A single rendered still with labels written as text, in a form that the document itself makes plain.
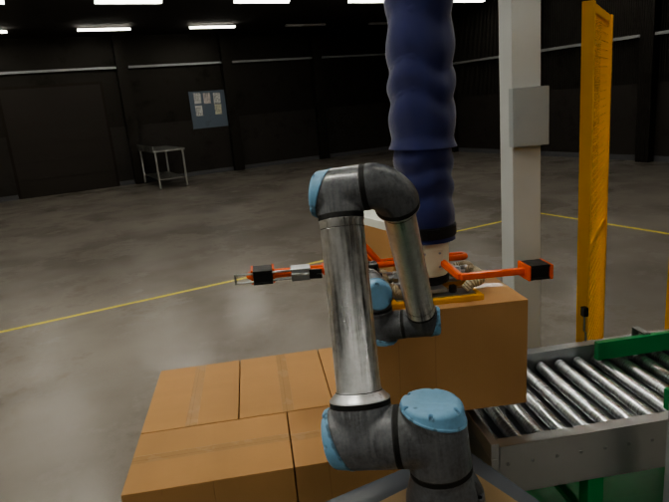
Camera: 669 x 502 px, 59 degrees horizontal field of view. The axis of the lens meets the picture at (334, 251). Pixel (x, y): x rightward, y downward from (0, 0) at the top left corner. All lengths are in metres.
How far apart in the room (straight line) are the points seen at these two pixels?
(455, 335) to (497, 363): 0.20
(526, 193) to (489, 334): 1.36
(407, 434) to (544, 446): 0.92
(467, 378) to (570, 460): 0.45
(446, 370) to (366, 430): 0.78
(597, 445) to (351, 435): 1.15
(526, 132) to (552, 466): 1.71
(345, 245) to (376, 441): 0.46
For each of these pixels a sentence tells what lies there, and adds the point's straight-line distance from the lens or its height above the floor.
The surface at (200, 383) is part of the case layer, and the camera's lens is 2.92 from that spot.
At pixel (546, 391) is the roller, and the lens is 2.66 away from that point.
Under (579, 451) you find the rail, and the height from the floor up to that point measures 0.53.
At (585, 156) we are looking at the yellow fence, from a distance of 2.87.
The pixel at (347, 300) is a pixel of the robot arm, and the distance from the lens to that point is 1.41.
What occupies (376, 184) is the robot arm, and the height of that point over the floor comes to 1.58.
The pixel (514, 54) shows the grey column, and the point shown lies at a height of 1.94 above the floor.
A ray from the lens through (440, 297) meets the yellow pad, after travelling 2.11.
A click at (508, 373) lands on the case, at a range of 2.25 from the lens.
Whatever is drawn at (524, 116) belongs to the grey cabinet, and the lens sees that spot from 3.26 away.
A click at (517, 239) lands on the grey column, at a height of 0.96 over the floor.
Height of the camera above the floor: 1.78
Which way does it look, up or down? 14 degrees down
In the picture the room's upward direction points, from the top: 5 degrees counter-clockwise
